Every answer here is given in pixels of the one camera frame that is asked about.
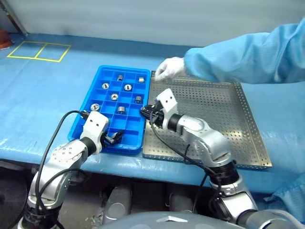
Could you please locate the grey metal pole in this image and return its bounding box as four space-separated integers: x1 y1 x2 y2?
4 0 29 37

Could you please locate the black round disc shape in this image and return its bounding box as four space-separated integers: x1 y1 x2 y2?
0 177 28 229

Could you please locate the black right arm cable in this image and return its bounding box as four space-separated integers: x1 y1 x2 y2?
149 119 222 214

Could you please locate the blue plastic table cover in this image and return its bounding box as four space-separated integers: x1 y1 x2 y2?
0 32 305 191

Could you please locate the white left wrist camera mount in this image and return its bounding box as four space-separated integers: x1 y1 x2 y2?
80 111 110 155

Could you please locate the grey robot torso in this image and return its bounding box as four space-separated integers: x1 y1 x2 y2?
100 208 305 229

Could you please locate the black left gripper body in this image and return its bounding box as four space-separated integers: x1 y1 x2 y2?
102 132 114 147

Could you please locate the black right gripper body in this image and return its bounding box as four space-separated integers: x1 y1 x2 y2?
148 101 168 130

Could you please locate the red round object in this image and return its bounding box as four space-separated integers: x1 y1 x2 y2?
0 30 12 50

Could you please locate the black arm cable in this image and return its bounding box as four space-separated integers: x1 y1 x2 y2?
149 119 222 214
35 110 88 229

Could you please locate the perforated metal tray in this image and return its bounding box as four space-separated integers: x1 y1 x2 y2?
142 71 273 172

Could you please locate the yellow tape floor marking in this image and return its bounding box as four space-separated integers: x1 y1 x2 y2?
6 41 71 63

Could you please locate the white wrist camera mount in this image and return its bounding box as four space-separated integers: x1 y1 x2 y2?
154 88 179 120
80 111 110 155

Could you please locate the dark grey rounded shape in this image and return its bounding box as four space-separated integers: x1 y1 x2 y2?
166 185 195 213
104 183 133 219

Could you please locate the white gloved person hand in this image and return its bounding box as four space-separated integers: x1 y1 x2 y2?
157 56 187 82

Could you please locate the blue cleanroom coat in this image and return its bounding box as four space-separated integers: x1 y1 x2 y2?
270 167 305 215

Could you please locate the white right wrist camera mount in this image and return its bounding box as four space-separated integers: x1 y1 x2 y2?
154 88 179 120

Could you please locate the blue compartment tray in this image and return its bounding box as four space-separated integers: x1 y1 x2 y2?
67 65 151 156

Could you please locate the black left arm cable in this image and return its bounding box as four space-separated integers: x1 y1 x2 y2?
35 110 88 229

